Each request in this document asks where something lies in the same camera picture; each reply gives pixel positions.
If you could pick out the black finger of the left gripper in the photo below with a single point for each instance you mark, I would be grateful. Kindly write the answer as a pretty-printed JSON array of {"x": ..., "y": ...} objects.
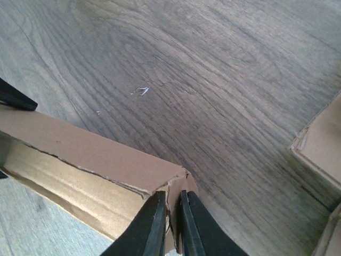
[
  {"x": 5, "y": 148},
  {"x": 12, "y": 97}
]

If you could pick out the stack of flat cardboard blanks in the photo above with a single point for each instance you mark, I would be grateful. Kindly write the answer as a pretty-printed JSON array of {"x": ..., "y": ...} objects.
[{"x": 318, "y": 147}]

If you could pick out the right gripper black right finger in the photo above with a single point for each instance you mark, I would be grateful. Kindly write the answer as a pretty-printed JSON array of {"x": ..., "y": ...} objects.
[{"x": 201, "y": 234}]

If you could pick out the cardboard box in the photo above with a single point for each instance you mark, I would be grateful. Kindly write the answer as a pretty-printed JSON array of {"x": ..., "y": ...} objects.
[{"x": 101, "y": 182}]

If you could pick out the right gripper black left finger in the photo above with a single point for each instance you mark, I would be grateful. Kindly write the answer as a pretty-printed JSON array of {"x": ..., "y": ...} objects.
[{"x": 146, "y": 233}]

